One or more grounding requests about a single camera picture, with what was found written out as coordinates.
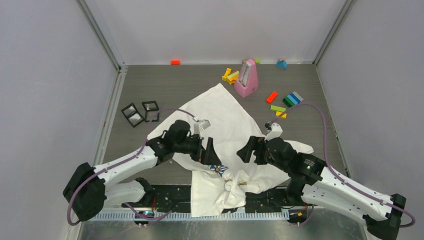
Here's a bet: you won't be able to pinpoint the empty black display box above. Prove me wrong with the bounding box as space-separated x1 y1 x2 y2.
141 100 160 123

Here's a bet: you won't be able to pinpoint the orange-red block at wall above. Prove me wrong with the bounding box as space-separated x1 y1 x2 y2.
170 60 181 65

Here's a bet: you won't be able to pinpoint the round gold coin brooch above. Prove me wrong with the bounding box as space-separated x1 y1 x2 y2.
224 179 233 192

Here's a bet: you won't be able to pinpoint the yellow small block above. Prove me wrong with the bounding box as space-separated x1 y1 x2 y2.
275 111 287 119

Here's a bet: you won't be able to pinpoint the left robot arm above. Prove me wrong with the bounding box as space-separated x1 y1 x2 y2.
62 119 222 226

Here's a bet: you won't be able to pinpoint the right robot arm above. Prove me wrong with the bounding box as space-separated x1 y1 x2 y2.
236 136 406 240

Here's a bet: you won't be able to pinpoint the green blue stacked bricks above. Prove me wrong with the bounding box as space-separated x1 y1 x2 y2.
282 91 304 108

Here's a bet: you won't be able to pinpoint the white perforated cable duct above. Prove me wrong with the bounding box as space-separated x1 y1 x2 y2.
91 209 290 222

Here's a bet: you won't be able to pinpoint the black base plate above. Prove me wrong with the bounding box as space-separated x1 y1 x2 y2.
130 184 312 213

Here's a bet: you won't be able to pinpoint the wood and green blocks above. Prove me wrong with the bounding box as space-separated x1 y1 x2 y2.
242 58 261 64

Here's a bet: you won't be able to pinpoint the lime green flat block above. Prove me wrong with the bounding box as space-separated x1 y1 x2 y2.
270 105 286 113

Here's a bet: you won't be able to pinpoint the red-orange flat block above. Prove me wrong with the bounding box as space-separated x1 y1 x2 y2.
266 91 278 104

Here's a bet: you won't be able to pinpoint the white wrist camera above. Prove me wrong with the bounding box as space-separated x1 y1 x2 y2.
192 116 211 137
264 122 283 141

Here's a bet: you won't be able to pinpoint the white t-shirt with daisy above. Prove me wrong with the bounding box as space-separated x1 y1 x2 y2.
147 83 315 218

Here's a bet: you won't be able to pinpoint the black display box with coin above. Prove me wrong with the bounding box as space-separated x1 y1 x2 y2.
121 103 146 128

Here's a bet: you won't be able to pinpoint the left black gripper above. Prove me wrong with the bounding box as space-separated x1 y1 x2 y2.
173 133 221 165

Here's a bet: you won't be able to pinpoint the orange block by metronome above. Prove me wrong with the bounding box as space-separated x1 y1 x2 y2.
226 77 237 85

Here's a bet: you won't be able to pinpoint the light green long block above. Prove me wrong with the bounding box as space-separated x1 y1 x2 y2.
227 71 239 78

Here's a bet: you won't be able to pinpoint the yellow arch block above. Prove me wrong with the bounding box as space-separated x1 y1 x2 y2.
221 68 232 81

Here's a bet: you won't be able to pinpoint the pink metronome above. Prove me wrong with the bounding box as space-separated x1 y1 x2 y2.
234 59 259 98

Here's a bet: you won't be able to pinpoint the blue wooden house block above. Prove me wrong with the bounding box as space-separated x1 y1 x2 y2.
275 58 288 70

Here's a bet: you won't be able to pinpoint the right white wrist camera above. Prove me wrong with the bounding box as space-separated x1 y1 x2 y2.
264 122 283 141

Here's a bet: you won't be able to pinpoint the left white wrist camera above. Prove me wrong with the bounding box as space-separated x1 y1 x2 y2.
192 116 211 137

